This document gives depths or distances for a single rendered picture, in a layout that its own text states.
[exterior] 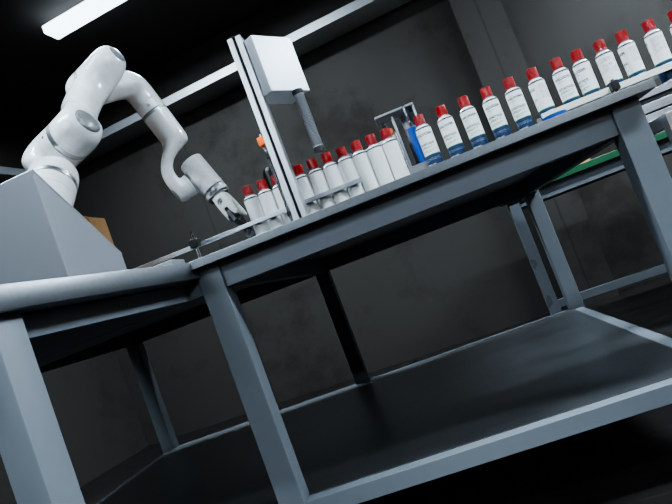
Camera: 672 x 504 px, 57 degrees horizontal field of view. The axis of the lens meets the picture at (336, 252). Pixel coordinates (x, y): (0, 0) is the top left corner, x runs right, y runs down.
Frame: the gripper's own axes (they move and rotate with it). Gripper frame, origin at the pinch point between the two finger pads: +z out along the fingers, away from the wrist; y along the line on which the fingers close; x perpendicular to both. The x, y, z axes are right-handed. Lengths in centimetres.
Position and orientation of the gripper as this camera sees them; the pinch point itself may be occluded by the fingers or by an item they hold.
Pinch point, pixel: (248, 230)
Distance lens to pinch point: 209.2
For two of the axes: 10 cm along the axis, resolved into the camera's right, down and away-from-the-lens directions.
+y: 1.6, 0.0, 9.9
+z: 6.5, 7.6, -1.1
